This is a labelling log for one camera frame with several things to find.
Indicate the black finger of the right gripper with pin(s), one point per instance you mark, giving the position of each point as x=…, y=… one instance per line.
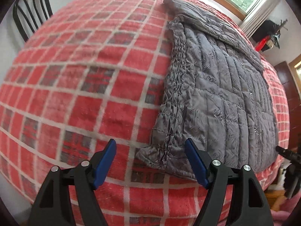
x=293, y=157

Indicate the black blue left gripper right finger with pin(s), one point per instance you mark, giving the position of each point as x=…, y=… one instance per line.
x=249, y=205

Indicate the grey quilted rose-print jacket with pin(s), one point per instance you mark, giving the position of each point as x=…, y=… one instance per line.
x=214, y=93

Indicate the coat rack with dark clothes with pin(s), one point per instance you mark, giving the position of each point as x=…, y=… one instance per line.
x=269, y=28

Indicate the red bag on rack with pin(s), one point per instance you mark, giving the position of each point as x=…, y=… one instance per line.
x=261, y=44

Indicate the red plaid bedspread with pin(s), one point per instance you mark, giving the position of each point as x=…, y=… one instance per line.
x=94, y=71

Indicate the white curtain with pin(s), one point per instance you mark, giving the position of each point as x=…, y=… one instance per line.
x=258, y=14

